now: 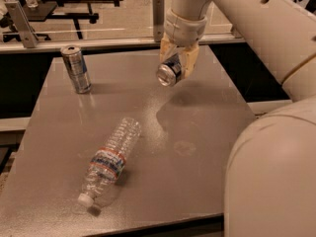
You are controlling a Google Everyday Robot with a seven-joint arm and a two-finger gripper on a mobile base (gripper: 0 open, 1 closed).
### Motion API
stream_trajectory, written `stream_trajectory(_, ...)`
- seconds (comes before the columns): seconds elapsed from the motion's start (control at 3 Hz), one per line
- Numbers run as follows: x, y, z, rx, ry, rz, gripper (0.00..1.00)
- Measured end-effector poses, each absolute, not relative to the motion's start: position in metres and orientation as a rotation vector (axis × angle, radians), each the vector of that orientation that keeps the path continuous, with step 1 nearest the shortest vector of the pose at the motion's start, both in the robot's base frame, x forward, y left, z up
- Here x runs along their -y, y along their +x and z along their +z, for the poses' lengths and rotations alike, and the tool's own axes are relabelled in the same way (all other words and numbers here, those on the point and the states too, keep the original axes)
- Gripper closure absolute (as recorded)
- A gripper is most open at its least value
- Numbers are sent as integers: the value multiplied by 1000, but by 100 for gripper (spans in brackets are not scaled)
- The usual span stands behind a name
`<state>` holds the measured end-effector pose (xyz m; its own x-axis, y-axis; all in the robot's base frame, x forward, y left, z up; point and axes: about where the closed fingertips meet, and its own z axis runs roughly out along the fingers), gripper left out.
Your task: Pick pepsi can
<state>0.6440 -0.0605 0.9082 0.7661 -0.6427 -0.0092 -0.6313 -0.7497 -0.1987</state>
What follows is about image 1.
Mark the glass barrier rail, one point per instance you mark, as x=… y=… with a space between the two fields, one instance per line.
x=107 y=44

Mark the left metal bracket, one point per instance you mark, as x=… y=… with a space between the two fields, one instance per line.
x=26 y=33

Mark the silver blue energy drink can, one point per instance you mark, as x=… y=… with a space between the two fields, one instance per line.
x=76 y=67

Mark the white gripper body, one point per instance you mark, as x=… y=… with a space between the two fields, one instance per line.
x=185 y=30

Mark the clear plastic water bottle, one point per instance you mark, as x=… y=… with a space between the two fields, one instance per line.
x=108 y=162

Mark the blue pepsi can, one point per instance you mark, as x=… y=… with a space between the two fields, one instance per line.
x=169 y=72

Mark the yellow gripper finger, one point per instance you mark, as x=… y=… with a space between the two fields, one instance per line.
x=188 y=59
x=169 y=57

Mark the middle metal bracket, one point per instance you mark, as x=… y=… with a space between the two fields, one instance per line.
x=158 y=14

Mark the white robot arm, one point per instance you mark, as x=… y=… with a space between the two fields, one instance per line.
x=270 y=179

